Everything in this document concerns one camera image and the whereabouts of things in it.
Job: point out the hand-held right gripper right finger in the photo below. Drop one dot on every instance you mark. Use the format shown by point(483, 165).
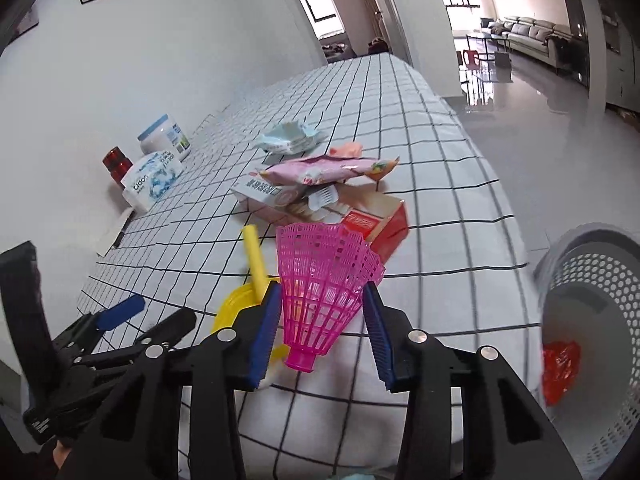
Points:
point(381, 345)

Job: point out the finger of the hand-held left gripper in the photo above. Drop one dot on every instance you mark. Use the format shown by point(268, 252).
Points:
point(167, 329)
point(121, 311)

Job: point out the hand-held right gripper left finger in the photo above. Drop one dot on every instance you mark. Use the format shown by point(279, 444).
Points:
point(264, 340)

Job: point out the pink plastic shuttlecock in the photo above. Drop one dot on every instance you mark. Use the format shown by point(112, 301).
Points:
point(320, 285)

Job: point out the yellow plastic scoop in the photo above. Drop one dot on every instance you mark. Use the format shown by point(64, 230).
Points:
point(255, 260)

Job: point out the red cardboard box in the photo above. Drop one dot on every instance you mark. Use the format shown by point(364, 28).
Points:
point(387, 235)

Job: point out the white and pink carton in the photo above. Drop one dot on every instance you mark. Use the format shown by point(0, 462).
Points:
point(265, 200)

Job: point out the small white plastic piece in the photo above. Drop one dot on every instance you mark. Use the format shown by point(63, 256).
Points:
point(322, 196)

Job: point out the pink snack packet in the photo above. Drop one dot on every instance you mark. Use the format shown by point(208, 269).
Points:
point(320, 170)

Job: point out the small peach pink toy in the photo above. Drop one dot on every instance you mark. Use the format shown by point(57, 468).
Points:
point(346, 150)

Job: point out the light blue wipes packet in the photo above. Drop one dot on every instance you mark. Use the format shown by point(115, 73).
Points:
point(287, 137)

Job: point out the white perforated plastic basket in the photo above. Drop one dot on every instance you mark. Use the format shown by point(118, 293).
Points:
point(590, 280)

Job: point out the white and blue tissue pack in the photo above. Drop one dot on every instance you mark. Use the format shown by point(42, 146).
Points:
point(150, 180)

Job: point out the red bottle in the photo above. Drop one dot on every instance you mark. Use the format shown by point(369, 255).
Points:
point(116, 164)

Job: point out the white jar with blue lid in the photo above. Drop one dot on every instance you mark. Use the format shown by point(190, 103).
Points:
point(162, 137)

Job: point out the red crumpled wrapper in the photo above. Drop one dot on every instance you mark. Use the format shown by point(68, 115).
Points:
point(560, 370)

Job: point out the white black checked tablecloth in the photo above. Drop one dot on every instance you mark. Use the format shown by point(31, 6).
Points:
point(425, 160)

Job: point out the dark bag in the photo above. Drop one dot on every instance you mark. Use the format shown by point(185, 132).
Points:
point(377, 46)

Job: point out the red stool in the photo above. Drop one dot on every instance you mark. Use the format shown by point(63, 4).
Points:
point(470, 57)

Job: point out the grey box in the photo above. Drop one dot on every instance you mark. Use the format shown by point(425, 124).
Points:
point(504, 65)

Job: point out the dark coffee table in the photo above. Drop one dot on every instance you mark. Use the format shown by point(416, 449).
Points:
point(482, 37)

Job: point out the white door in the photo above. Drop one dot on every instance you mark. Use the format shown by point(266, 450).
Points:
point(395, 10)

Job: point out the grey sofa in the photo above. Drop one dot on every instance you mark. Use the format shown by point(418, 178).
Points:
point(535, 35)

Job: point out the dark tall cabinet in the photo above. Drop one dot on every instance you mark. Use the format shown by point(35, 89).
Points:
point(575, 30)

